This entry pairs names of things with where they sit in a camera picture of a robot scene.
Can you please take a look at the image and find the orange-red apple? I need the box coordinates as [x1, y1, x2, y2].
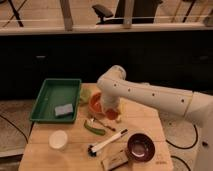
[106, 109, 118, 120]

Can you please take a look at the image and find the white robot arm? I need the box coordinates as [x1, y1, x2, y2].
[97, 65, 213, 171]

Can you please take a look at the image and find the white paper cup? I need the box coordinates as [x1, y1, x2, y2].
[49, 130, 68, 150]

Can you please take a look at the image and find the yellow corn cob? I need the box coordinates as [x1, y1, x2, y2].
[115, 103, 124, 123]

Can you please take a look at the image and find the orange bowl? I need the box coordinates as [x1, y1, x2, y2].
[88, 92, 103, 115]

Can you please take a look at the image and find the green leafy vegetable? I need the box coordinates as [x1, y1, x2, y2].
[79, 88, 91, 105]

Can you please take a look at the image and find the metal spoon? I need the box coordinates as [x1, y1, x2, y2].
[90, 117, 116, 132]

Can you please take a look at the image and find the grey sponge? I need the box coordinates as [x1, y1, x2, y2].
[55, 104, 73, 117]

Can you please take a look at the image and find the green plastic tray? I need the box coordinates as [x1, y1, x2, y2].
[30, 78, 81, 124]

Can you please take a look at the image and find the small cardboard box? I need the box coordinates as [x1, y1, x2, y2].
[101, 150, 128, 171]

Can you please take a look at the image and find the dark brown bowl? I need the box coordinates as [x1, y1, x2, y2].
[126, 133, 155, 162]

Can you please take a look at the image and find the black office chair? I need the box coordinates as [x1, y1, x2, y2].
[92, 0, 162, 25]

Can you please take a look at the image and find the white handled brush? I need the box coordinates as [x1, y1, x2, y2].
[88, 129, 128, 157]

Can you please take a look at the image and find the black floor cable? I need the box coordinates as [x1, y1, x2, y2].
[0, 114, 30, 144]

